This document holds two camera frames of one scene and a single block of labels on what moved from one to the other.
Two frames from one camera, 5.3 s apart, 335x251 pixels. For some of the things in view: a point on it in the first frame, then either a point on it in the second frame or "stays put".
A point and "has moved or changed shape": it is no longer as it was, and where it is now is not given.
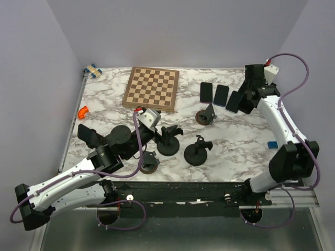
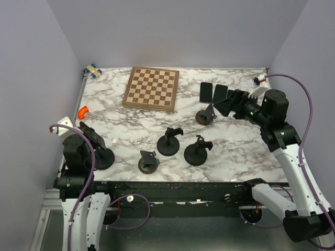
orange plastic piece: (82, 112) stays put
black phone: (233, 103) has moved or changed shape
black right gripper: (242, 87) to (236, 102)
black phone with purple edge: (205, 92) stays put
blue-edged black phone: (221, 95) stays put
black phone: (91, 138) stays put
